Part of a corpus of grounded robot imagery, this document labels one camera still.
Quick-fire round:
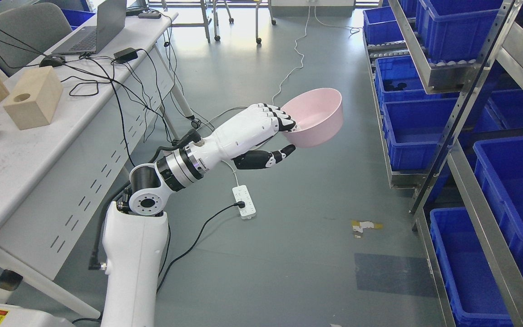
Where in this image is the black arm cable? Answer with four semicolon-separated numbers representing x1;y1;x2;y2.
89;129;203;271

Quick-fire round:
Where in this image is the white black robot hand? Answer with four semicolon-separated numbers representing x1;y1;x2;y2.
192;103;296;170

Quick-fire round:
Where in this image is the black computer mouse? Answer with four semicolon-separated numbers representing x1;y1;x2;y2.
38;54;67;68

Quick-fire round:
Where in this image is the white power strip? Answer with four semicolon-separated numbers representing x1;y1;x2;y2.
232;185;257;220

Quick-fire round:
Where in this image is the white cable on floor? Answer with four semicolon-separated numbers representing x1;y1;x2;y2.
207;0;362;191

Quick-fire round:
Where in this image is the black power adapter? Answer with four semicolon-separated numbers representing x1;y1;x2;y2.
113;47;138;64

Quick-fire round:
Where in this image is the white desk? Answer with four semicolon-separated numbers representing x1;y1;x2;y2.
0;12;189;318

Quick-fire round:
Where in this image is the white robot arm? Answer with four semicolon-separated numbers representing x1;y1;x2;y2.
100;132;276;327

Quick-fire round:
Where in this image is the wooden block with hole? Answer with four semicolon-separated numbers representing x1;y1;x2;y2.
3;66;64;130

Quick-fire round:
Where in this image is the black power cable on floor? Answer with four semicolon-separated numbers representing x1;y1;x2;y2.
156;202;246;293

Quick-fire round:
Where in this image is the pink ikea bowl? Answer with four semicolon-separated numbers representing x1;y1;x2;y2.
281;88;343;148

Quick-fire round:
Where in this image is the grey laptop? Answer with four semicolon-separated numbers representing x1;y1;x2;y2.
53;0;127;55

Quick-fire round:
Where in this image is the steel shelf rack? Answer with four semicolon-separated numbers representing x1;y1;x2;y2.
365;0;523;327

